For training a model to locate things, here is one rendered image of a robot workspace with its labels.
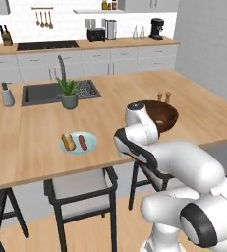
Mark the grey tap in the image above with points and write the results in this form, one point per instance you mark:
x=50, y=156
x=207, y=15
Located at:
x=62, y=67

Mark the grey wall cupboards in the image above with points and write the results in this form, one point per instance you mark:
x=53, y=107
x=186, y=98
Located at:
x=151, y=5

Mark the black hob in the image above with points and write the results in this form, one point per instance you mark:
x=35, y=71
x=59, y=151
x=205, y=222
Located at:
x=47, y=45

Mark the jars on shelf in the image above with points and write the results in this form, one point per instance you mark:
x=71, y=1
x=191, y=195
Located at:
x=109, y=5

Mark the black coffee machine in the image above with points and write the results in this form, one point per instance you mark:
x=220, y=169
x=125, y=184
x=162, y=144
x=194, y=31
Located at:
x=156, y=29

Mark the brown wooden bowl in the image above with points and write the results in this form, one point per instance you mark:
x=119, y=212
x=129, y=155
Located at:
x=164, y=113

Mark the white wall shelf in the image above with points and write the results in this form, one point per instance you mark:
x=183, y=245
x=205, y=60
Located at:
x=98, y=11

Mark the light blue plate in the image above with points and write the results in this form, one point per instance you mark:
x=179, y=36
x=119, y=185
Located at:
x=90, y=141

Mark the grey base cupboards run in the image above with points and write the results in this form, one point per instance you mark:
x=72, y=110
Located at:
x=95, y=62

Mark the clear glass bottle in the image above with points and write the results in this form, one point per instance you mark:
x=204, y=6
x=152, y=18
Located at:
x=135, y=33
x=141, y=33

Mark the dark sink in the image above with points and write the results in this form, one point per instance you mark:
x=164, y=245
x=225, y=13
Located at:
x=41, y=92

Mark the silver metal container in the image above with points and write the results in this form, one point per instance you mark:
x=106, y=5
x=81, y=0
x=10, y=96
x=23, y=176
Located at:
x=111, y=29

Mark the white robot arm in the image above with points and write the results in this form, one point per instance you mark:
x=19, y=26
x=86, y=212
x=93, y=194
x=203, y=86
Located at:
x=183, y=157

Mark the grey soap dispenser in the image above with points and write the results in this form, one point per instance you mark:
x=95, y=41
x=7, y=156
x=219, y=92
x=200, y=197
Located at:
x=7, y=96

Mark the rail with hanging tools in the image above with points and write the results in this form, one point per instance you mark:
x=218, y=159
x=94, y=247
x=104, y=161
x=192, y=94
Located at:
x=43, y=18

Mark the wooden knife block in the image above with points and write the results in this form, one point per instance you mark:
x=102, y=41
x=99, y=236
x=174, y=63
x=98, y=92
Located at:
x=7, y=37

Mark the black toaster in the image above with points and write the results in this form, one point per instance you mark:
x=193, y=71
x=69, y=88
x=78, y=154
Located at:
x=96, y=34

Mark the red-brown sausage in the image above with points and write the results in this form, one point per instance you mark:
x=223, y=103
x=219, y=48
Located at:
x=83, y=142

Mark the wooden shaker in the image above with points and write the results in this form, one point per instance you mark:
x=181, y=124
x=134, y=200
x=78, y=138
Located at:
x=167, y=96
x=159, y=97

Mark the green plant in grey pot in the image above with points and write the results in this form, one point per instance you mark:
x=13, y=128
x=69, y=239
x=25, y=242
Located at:
x=68, y=95

